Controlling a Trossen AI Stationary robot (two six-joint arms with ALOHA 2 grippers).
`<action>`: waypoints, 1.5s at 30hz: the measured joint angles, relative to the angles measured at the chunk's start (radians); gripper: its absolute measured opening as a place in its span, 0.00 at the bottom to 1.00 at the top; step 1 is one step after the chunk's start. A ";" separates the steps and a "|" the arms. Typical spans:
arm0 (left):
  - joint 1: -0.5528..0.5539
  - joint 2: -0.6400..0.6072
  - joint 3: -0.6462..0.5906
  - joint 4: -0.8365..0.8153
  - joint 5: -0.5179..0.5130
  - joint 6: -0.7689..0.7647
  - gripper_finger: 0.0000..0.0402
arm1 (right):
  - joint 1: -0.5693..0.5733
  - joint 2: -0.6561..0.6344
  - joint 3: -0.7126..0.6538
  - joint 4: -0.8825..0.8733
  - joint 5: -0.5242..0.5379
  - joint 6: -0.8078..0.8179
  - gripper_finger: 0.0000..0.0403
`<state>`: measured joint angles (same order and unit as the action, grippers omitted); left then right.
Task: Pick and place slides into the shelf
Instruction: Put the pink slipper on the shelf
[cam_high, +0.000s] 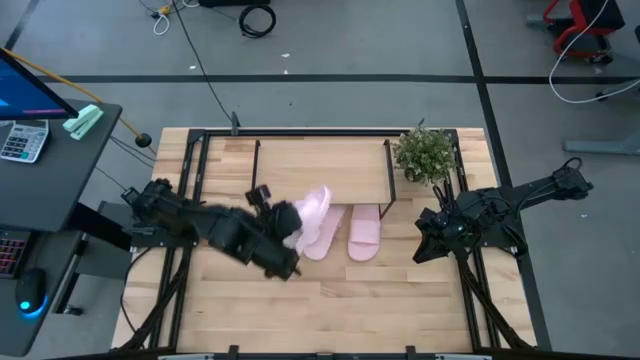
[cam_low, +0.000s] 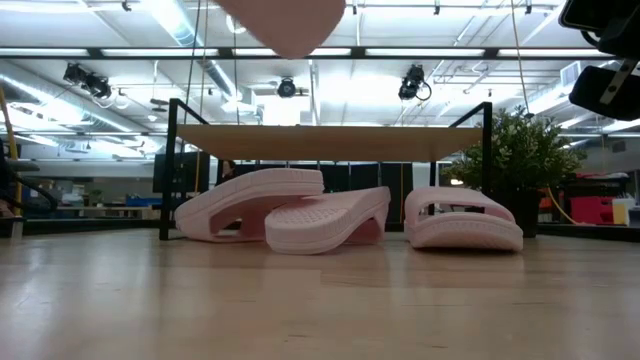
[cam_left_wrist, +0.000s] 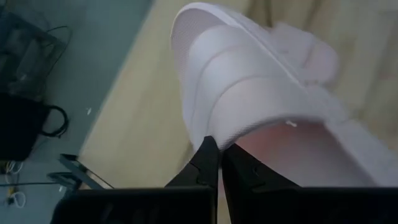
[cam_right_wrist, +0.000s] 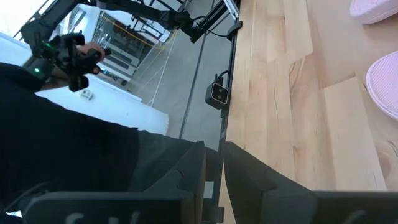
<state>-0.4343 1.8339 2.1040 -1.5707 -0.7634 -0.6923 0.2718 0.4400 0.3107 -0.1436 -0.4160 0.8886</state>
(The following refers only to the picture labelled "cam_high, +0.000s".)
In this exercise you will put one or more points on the wooden shelf with black frame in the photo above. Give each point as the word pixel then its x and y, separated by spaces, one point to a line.
pixel 320 165

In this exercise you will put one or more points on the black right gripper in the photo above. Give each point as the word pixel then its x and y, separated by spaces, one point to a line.
pixel 445 225

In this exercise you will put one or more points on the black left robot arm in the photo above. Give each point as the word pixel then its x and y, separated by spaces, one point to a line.
pixel 225 232

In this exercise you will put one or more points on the mint green stapler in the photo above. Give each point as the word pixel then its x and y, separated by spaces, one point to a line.
pixel 82 120

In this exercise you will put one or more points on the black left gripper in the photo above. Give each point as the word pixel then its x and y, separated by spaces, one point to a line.
pixel 285 220

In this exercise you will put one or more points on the grey metal table foot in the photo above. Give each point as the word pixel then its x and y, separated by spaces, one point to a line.
pixel 600 146
pixel 622 89

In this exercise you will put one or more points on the computer monitor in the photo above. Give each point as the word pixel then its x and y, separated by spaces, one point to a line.
pixel 25 95

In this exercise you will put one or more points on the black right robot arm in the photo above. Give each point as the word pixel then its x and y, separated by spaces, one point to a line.
pixel 530 192

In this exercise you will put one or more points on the small green potted plant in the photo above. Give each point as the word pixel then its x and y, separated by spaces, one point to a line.
pixel 425 152

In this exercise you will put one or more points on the red and black cart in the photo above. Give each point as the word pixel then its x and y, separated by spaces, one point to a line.
pixel 597 15

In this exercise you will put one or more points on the black desk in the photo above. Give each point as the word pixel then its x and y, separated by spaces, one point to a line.
pixel 50 190

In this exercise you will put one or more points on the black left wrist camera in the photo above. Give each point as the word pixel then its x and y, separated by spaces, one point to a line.
pixel 259 196

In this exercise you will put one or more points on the pink rubber slide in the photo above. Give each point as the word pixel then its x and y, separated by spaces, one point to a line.
pixel 312 210
pixel 325 240
pixel 364 235

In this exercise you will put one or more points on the black box on floor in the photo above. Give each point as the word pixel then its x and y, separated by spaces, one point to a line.
pixel 235 2

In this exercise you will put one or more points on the backlit black keyboard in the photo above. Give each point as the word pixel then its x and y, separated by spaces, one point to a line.
pixel 12 252

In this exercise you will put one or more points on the black metal rig frame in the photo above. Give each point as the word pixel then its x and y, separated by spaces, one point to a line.
pixel 300 133

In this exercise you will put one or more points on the black computer mouse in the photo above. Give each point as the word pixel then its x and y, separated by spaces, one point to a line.
pixel 30 287

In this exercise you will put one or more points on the grey desk calculator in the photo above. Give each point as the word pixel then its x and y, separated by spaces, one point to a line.
pixel 22 142

